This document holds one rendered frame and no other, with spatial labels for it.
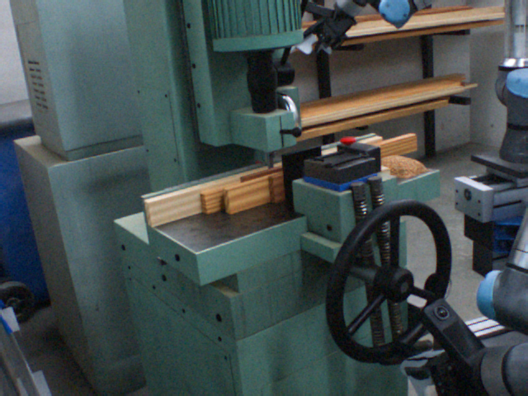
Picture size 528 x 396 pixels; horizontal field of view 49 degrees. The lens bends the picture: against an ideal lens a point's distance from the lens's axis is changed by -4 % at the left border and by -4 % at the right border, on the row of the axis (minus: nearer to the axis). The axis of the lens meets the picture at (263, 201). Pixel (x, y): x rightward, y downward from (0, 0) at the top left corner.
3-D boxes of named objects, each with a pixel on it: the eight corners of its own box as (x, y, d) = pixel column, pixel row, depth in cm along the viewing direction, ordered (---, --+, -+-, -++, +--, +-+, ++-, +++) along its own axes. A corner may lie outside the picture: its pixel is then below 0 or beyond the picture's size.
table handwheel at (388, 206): (337, 223, 87) (464, 187, 102) (260, 195, 103) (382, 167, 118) (337, 393, 95) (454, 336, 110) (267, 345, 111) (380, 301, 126)
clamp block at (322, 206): (340, 245, 103) (337, 195, 100) (293, 226, 114) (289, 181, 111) (400, 222, 110) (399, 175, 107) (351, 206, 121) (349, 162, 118)
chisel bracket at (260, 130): (269, 160, 116) (265, 117, 114) (231, 150, 128) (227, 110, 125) (299, 152, 120) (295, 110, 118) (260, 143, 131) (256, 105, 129)
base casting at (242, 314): (233, 342, 106) (227, 298, 103) (117, 252, 153) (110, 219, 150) (408, 265, 129) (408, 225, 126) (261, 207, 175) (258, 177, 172)
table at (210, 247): (228, 307, 92) (223, 271, 90) (148, 252, 117) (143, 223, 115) (476, 205, 123) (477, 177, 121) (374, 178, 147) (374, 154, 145)
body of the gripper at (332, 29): (323, 50, 175) (349, 21, 168) (306, 30, 177) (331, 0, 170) (337, 50, 181) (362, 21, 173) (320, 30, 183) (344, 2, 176)
